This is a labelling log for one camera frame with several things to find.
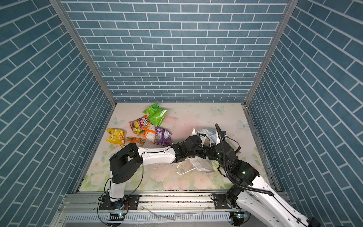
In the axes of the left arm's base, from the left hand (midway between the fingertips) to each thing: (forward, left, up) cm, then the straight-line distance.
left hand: (215, 152), depth 81 cm
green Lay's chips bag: (+31, +39, -4) cm, 50 cm away
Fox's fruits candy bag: (+25, +53, -8) cm, 59 cm away
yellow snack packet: (+15, +64, -7) cm, 66 cm away
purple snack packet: (+15, +33, -7) cm, 37 cm away
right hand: (0, +3, +9) cm, 10 cm away
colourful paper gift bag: (-6, +6, -3) cm, 9 cm away
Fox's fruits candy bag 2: (+19, +43, -6) cm, 47 cm away
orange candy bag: (+12, +49, -10) cm, 52 cm away
